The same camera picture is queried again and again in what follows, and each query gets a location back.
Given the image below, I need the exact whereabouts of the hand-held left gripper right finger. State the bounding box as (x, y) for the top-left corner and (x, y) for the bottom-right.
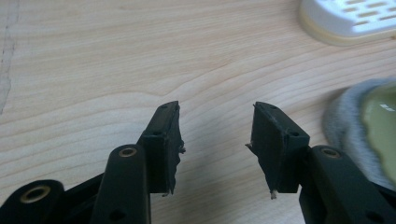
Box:
(245, 101), (311, 201)

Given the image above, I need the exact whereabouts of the grey bowl with green contents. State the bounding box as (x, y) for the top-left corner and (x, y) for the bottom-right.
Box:
(321, 77), (396, 191)

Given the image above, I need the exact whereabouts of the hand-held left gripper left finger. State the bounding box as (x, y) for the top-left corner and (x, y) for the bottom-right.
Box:
(135, 100), (187, 198)

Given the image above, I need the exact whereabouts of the white slotted plastic tray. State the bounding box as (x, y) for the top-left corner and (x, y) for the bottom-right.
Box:
(299, 0), (396, 48)

